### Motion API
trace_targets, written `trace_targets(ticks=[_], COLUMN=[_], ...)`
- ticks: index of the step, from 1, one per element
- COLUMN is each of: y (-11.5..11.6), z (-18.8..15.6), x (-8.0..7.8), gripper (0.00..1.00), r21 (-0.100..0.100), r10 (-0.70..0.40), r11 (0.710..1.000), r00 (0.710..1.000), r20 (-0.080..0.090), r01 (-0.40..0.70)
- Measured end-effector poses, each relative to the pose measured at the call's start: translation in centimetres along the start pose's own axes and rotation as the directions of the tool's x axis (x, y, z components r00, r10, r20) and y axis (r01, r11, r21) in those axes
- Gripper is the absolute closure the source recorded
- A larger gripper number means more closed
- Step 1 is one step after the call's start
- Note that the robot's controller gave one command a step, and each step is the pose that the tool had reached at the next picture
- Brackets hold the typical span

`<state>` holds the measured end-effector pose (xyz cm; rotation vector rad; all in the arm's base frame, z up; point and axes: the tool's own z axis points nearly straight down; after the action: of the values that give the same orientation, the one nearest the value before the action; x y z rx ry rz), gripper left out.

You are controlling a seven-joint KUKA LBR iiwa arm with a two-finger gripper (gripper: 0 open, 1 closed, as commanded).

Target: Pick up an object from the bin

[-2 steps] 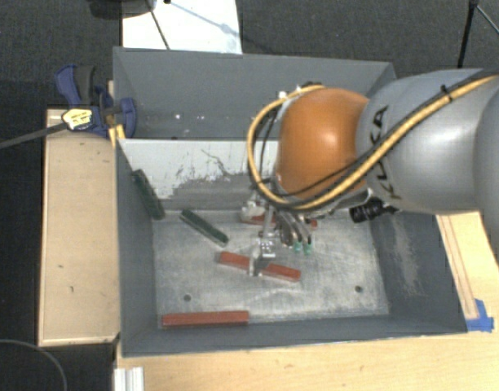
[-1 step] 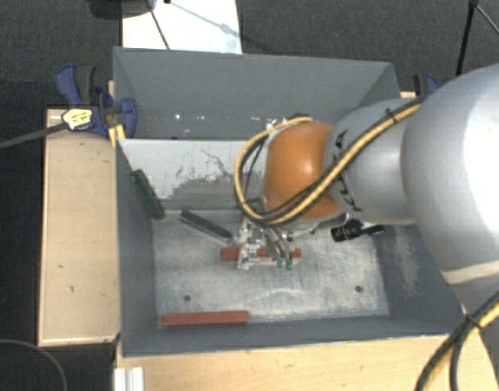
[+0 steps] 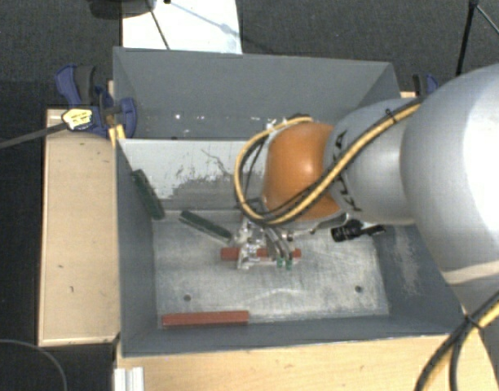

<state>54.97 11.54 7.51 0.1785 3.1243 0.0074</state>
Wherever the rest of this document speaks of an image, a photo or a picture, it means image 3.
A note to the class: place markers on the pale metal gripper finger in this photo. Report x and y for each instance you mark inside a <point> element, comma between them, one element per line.
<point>241,237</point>
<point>246,263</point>

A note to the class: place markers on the red-brown block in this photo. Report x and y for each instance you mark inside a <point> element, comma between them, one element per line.
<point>204,318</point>
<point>229,253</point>

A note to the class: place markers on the grey metal bin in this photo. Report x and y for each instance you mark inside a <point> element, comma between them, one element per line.
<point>217,287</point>

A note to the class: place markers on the dark green flat block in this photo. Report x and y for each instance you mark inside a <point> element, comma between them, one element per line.
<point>148,196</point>
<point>204,225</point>

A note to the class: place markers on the pale wood flat board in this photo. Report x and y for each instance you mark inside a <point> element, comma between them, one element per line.
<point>78,234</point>

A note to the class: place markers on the black cylinder on white bracket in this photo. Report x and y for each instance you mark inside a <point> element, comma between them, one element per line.
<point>348,231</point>

